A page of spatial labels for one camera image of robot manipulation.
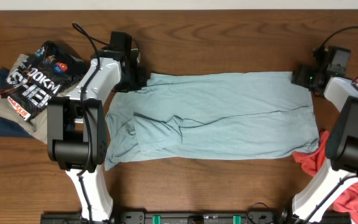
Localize light blue t-shirt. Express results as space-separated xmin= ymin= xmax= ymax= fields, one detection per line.
xmin=104 ymin=72 xmax=319 ymax=169

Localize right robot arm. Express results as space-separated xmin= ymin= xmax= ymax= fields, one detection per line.
xmin=278 ymin=46 xmax=358 ymax=223

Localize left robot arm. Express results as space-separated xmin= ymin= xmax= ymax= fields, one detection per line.
xmin=41 ymin=49 xmax=146 ymax=223

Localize black printed folded shirt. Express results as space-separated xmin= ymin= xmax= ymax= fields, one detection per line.
xmin=0 ymin=41 xmax=86 ymax=121

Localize navy blue folded garment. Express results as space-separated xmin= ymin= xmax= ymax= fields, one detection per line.
xmin=0 ymin=68 xmax=32 ymax=138

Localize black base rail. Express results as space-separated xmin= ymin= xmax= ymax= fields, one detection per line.
xmin=40 ymin=202 xmax=352 ymax=224

